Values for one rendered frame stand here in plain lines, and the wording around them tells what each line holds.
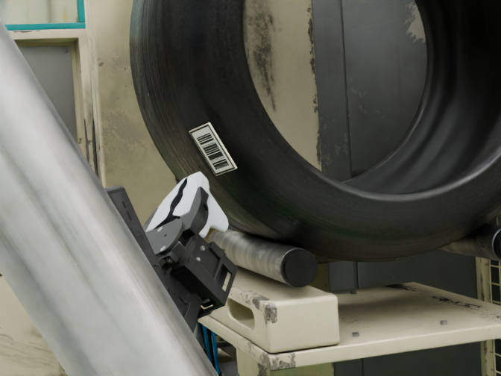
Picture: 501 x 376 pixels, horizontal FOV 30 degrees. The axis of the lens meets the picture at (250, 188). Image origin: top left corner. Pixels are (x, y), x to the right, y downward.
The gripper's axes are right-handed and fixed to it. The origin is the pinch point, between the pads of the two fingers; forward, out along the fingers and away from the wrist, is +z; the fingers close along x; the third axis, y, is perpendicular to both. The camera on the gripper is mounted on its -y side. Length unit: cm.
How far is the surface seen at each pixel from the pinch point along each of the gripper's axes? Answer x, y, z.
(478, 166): 18.1, 25.7, 19.6
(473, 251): 11.0, 36.6, 18.4
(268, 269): -4.5, 17.6, 4.3
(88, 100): -50, 3, 55
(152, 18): -2.2, -12.1, 17.3
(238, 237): -14.7, 19.3, 16.6
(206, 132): 0.1, -0.6, 7.2
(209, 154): -1.5, 1.9, 7.1
